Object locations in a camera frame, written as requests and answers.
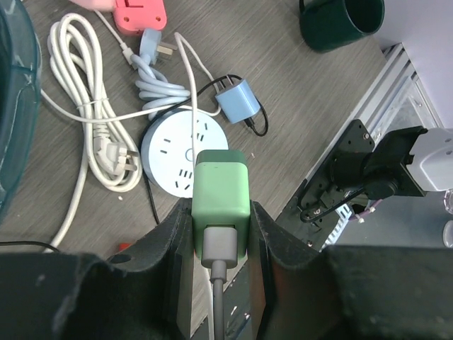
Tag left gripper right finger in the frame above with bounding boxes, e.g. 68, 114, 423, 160
247, 202, 452, 339

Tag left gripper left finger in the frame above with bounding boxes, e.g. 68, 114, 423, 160
1, 199, 194, 339

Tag red cube plug adapter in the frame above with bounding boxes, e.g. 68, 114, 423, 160
118, 243, 131, 251

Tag green plug with white cable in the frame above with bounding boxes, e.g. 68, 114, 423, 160
93, 10, 251, 340

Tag blue round socket hub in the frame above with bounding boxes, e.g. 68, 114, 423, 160
140, 110, 229, 198

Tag blue cube usb charger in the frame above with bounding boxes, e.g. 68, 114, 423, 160
215, 74, 260, 124

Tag pink plug adapter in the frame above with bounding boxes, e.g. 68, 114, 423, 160
113, 0, 167, 35

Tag pink power strip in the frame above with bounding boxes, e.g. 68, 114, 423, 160
70, 0, 116, 12

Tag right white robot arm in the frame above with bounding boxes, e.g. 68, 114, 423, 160
329, 126, 452, 200

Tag teal plastic tray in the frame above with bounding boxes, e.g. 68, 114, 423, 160
1, 0, 42, 219

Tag dark green mug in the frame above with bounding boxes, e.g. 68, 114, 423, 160
299, 0, 385, 53

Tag white slotted cable duct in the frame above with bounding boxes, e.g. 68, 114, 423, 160
323, 204, 352, 248

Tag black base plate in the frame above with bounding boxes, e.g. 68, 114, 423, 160
277, 119, 374, 251

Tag white coiled power cord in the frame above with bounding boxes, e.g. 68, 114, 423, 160
40, 13, 222, 254

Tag thin black usb cable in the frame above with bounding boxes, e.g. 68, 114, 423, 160
0, 73, 270, 254

